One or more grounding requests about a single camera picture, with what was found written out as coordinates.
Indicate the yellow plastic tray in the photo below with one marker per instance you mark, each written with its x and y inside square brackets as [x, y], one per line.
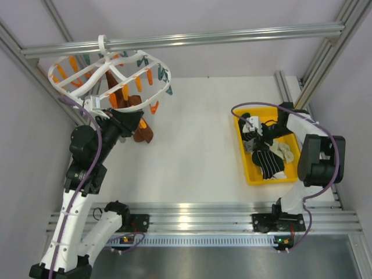
[252, 172]

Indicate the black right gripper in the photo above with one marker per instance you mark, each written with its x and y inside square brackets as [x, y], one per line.
[260, 140]

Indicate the beige sock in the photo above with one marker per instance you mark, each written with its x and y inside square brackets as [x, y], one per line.
[282, 150]

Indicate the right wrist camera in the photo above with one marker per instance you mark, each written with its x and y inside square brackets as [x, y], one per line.
[253, 125]

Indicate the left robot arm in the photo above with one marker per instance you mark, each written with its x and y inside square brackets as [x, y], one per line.
[71, 253]

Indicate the white round clip hanger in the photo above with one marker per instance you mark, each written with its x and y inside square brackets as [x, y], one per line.
[117, 80]

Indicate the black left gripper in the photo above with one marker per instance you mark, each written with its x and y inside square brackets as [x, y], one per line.
[128, 122]

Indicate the aluminium top crossbar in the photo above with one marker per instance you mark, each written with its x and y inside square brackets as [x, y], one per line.
[315, 30]

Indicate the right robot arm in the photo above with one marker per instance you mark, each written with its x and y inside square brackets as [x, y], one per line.
[320, 165]

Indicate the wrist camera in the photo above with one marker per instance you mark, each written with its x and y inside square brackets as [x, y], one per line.
[253, 125]
[92, 104]

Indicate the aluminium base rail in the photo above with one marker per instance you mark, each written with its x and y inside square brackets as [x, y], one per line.
[196, 218]

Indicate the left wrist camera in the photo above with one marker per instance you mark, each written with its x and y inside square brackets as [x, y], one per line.
[92, 104]

